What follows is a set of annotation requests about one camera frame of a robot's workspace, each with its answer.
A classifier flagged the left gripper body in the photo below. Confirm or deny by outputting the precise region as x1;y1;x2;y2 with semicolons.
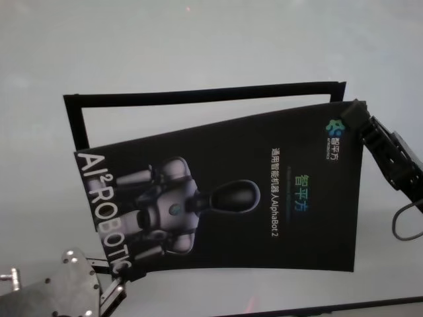
0;247;100;317

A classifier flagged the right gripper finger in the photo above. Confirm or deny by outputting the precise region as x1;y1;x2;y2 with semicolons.
342;100;396;146
362;133;403;189

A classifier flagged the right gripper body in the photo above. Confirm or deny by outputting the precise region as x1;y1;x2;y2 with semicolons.
389;130;423;206

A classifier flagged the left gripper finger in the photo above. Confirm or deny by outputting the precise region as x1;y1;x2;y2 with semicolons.
98;263;149;310
85;254;110;275

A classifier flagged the black robot print poster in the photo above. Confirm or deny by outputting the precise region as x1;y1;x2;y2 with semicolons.
73;100;365;284

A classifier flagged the short black tape strip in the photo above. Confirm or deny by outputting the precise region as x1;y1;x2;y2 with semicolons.
62;94;93;155
329;81;348;104

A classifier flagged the black looped gripper cable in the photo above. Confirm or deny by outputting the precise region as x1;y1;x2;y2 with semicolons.
391;200;423;242

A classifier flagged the silver connector with cable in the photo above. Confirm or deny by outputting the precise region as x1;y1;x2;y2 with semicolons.
0;267;21;292

